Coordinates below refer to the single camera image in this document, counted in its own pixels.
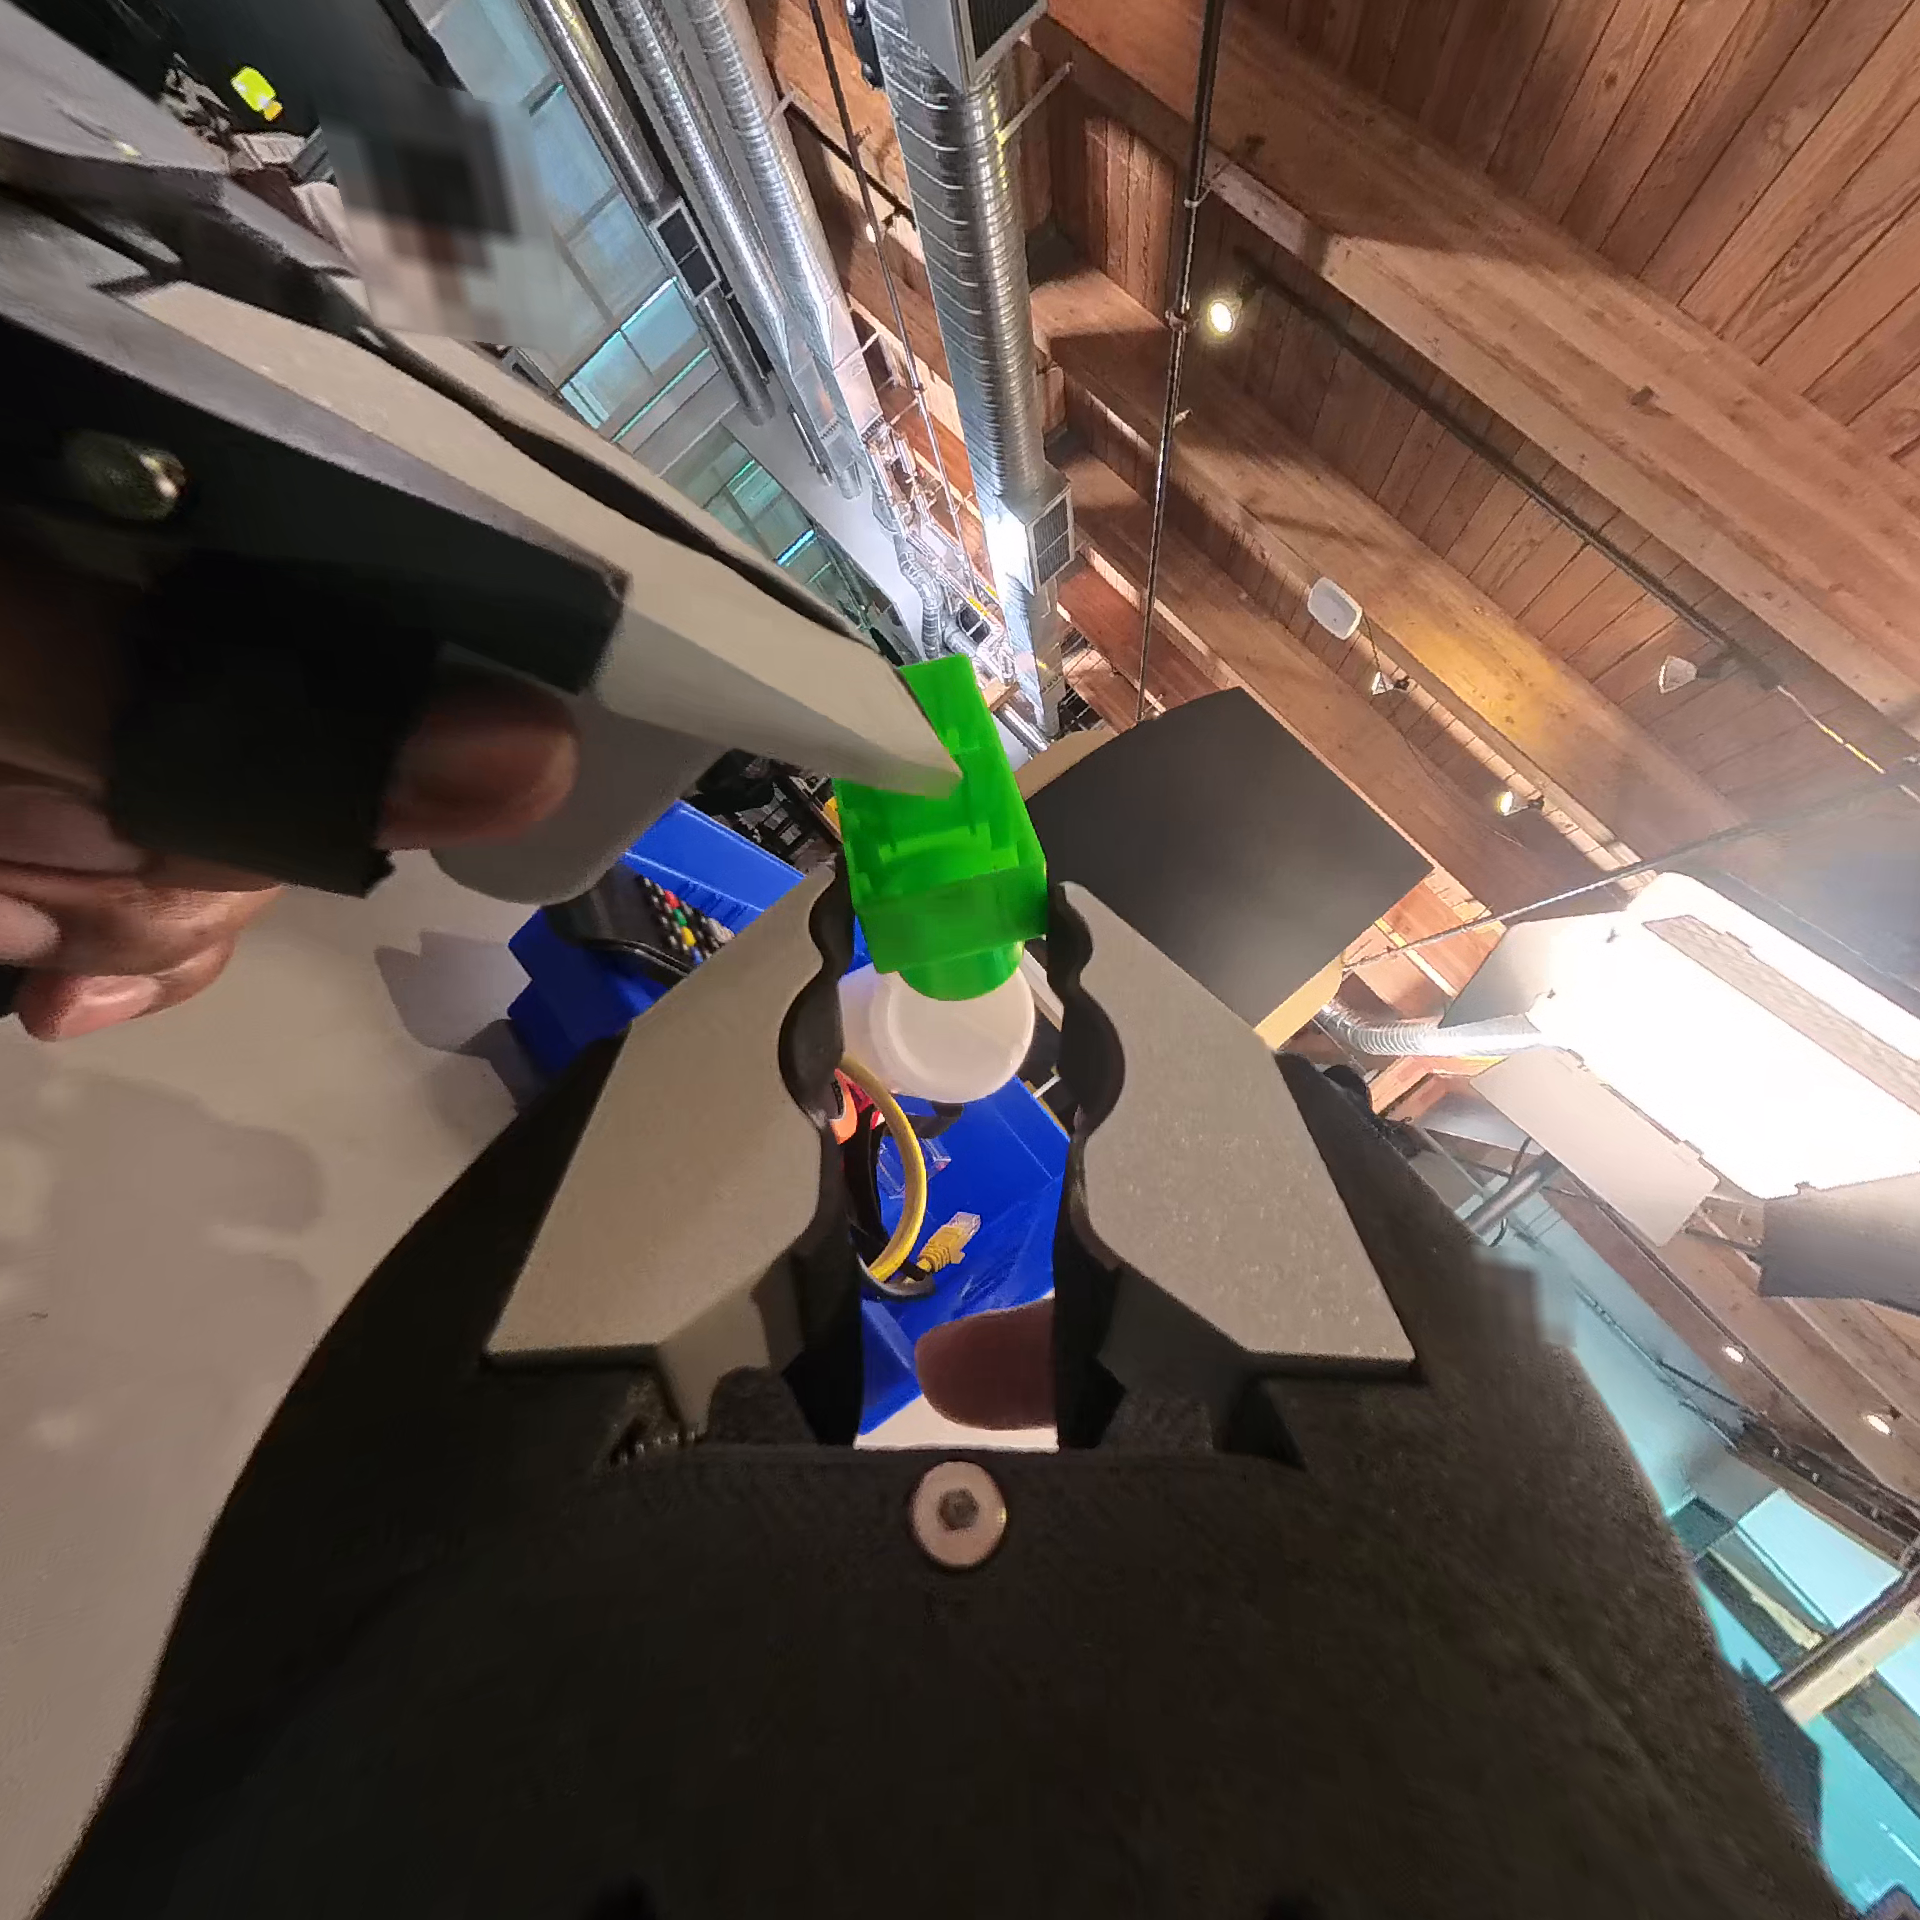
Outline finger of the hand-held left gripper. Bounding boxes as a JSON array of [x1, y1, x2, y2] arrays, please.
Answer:
[[136, 278, 967, 906], [354, 324, 907, 671]]

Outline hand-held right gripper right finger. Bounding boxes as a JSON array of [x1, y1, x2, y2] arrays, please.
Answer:
[[1045, 885, 1419, 1453]]

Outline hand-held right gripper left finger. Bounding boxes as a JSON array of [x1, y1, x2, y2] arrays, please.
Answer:
[[487, 870, 866, 1450]]

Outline green plastic block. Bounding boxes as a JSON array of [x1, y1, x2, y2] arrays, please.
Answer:
[[833, 655, 1051, 1006]]

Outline person's left hand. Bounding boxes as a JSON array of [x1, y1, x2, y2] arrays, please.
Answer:
[[0, 541, 585, 1047]]

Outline person's right hand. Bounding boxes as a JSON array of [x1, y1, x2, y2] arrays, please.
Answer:
[[913, 1300, 1060, 1427]]

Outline blue plastic bin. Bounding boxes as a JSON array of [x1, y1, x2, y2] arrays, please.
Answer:
[[507, 803, 1063, 1427]]

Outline silver insulated ceiling pipes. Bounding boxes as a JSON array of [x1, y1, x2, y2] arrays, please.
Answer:
[[526, 0, 891, 502]]

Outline studio light panel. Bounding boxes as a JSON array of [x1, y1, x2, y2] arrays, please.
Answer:
[[1447, 870, 1920, 1306]]

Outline yellow network cable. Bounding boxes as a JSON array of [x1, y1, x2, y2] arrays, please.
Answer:
[[835, 1058, 986, 1286]]

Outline black board with wooden frame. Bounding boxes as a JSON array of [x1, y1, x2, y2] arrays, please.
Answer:
[[1021, 689, 1437, 1054]]

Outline large silver ventilation duct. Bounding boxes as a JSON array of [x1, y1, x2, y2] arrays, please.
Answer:
[[861, 0, 1077, 739]]

